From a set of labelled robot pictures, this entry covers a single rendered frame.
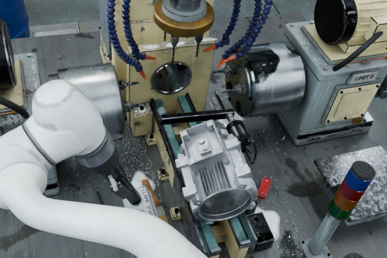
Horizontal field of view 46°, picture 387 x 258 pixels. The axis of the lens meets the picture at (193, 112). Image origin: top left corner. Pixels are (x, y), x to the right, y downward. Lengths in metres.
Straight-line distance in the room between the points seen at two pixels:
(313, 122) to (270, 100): 0.25
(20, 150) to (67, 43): 1.26
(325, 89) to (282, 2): 2.57
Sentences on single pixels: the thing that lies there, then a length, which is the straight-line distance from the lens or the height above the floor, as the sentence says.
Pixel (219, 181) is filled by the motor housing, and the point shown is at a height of 1.09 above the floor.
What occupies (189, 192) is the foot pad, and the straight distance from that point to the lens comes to 1.28.
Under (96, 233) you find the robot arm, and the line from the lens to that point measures 0.73.
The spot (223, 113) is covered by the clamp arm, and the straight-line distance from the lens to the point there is 1.50.
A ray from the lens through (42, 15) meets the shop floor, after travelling 3.72.
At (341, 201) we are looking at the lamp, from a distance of 1.29.
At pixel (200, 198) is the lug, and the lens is 1.25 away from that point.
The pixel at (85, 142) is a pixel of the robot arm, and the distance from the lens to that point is 0.92.
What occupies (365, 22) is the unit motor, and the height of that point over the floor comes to 1.30.
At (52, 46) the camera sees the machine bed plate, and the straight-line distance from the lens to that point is 2.11.
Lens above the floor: 2.09
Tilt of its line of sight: 46 degrees down
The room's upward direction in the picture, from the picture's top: 8 degrees clockwise
